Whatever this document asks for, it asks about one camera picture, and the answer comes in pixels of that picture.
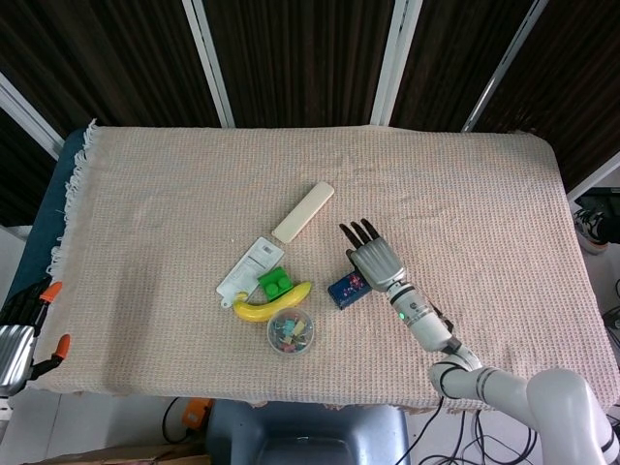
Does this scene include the long beige pencil case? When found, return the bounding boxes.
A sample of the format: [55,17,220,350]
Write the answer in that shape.
[270,180,335,245]

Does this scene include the dark blue glasses case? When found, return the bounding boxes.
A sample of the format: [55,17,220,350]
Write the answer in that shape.
[327,270,374,310]

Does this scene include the brown cardboard box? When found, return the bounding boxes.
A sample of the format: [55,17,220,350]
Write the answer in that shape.
[18,441,209,465]

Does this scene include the yellow toy banana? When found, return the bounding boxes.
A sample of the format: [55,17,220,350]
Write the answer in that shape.
[232,281,313,324]

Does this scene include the grey-blue robot torso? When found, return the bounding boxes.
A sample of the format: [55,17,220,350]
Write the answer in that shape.
[205,400,412,465]

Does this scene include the green toy brick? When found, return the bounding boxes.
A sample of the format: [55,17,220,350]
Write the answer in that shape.
[257,266,294,299]

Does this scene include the black looped cable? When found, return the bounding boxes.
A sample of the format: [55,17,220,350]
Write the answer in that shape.
[162,397,195,445]

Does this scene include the orange device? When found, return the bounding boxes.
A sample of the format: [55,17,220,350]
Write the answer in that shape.
[182,397,214,432]

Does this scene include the white product packaging card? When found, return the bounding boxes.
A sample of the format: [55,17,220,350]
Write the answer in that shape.
[215,236,286,309]

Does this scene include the white frame post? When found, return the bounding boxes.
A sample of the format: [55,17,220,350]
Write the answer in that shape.
[370,0,423,128]
[461,0,550,133]
[566,152,620,203]
[182,0,237,129]
[0,72,65,161]

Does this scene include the beige woven tablecloth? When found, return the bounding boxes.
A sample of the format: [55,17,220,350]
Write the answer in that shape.
[41,118,612,417]

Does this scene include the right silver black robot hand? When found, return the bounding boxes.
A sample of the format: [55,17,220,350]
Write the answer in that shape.
[338,218,407,294]

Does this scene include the black floor cables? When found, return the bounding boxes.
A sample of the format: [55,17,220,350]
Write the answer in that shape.
[418,396,539,465]

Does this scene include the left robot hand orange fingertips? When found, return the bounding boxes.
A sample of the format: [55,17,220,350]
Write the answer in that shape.
[0,276,73,396]

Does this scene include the clear jar of binder clips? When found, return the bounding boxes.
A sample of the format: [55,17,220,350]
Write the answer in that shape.
[266,307,317,358]

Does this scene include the white sneaker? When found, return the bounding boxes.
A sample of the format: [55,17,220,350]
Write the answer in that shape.
[573,207,606,254]

